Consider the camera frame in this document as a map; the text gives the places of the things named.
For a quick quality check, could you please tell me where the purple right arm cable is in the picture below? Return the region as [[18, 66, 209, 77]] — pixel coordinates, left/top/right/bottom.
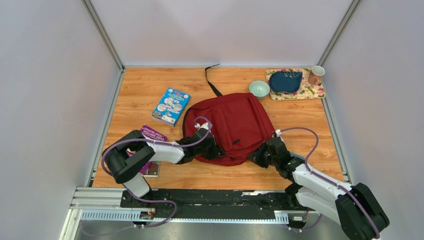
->
[[273, 127, 381, 240]]

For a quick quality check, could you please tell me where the red student backpack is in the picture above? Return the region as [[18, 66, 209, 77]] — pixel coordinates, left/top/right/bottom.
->
[[182, 83, 275, 167]]

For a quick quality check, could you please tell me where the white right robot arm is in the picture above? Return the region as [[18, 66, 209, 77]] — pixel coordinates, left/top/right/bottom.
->
[[247, 137, 390, 240]]

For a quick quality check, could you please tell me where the floral rectangular tray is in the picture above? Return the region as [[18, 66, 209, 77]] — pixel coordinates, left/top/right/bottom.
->
[[265, 67, 326, 101]]

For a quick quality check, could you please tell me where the purple children's book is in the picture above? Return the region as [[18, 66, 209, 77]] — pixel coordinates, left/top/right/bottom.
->
[[126, 124, 169, 176]]

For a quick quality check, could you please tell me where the pale blue ceramic bowl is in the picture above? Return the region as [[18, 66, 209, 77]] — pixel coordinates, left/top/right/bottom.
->
[[248, 80, 271, 99]]

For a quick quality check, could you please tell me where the teal blue wallet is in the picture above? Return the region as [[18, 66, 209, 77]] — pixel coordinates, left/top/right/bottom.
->
[[290, 152, 305, 161]]

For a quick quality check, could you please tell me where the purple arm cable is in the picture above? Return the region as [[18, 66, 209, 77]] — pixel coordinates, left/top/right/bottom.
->
[[100, 116, 214, 229], [273, 127, 381, 240]]

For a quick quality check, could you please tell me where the green yellow book underneath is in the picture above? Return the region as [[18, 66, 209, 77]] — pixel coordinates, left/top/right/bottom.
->
[[143, 161, 161, 178]]

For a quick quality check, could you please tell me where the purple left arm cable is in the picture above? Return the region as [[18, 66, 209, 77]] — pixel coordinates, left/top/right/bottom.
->
[[100, 116, 214, 229]]

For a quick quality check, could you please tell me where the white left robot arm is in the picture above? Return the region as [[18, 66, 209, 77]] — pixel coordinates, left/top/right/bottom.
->
[[101, 127, 226, 208]]

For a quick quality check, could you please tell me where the pink mug white inside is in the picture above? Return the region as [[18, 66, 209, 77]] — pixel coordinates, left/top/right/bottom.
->
[[307, 65, 326, 85]]

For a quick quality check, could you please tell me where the dark blue pencil pouch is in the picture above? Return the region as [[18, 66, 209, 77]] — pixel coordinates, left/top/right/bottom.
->
[[269, 71, 303, 93]]

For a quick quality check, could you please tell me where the blue puzzle box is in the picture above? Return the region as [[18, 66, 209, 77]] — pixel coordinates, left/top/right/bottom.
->
[[151, 87, 191, 127]]

